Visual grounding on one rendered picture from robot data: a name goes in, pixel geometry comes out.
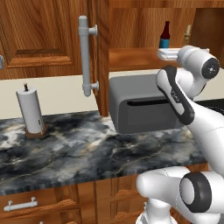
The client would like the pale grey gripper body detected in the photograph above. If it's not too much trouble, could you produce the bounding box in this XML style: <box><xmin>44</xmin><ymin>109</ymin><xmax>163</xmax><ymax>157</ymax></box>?
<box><xmin>157</xmin><ymin>47</ymin><xmax>181</xmax><ymax>61</ymax></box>

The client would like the white paper towel roll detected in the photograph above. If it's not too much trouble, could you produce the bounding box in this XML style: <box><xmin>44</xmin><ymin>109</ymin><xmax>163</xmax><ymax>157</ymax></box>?
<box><xmin>16</xmin><ymin>87</ymin><xmax>46</xmax><ymax>135</ymax></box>

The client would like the closed wooden cabinet door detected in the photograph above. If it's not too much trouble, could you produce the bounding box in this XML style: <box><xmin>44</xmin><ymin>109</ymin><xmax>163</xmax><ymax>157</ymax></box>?
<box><xmin>0</xmin><ymin>0</ymin><xmax>91</xmax><ymax>81</ymax></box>

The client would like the wooden drawer front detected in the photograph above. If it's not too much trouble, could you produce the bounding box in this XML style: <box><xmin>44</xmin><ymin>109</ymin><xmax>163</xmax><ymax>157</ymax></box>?
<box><xmin>0</xmin><ymin>185</ymin><xmax>81</xmax><ymax>224</ymax></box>

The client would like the wooden base cupboard door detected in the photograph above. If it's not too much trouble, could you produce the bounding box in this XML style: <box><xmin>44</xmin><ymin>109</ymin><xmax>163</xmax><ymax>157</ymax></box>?
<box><xmin>94</xmin><ymin>174</ymin><xmax>148</xmax><ymax>224</ymax></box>

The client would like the grey toaster oven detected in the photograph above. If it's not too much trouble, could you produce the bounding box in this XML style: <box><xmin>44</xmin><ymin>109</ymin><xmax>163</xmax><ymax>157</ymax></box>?
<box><xmin>108</xmin><ymin>73</ymin><xmax>188</xmax><ymax>136</ymax></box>

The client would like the open wooden wall cabinet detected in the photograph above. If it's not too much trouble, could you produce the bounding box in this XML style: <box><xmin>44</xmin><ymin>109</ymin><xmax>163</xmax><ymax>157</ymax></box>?
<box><xmin>108</xmin><ymin>0</ymin><xmax>224</xmax><ymax>73</ymax></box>

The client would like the wooden paper towel holder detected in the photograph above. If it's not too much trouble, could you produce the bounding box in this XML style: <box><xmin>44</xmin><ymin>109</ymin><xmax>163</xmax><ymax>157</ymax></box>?
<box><xmin>23</xmin><ymin>82</ymin><xmax>50</xmax><ymax>140</ymax></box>

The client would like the long grey cabinet door handle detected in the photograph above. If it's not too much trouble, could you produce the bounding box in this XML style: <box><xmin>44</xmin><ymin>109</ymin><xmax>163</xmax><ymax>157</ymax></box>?
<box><xmin>78</xmin><ymin>15</ymin><xmax>100</xmax><ymax>98</ymax></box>

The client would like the white drawer handle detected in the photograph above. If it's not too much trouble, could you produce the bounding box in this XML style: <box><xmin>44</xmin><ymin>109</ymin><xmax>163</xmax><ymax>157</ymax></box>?
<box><xmin>3</xmin><ymin>196</ymin><xmax>39</xmax><ymax>213</ymax></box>

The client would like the dark wooden cabinet door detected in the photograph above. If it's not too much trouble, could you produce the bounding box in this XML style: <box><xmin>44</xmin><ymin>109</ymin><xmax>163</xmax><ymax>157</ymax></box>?
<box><xmin>193</xmin><ymin>7</ymin><xmax>224</xmax><ymax>60</ymax></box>

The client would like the black hob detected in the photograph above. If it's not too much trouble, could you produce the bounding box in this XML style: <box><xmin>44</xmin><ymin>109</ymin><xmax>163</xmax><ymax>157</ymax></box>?
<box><xmin>194</xmin><ymin>98</ymin><xmax>224</xmax><ymax>114</ymax></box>

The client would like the open wooden cabinet door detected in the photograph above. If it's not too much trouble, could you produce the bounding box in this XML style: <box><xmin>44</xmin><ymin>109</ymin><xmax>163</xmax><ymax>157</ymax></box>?
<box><xmin>88</xmin><ymin>0</ymin><xmax>110</xmax><ymax>118</ymax></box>

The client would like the dark red beer bottle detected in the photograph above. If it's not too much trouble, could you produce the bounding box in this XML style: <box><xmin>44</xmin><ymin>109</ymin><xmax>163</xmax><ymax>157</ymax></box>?
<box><xmin>158</xmin><ymin>20</ymin><xmax>172</xmax><ymax>49</ymax></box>

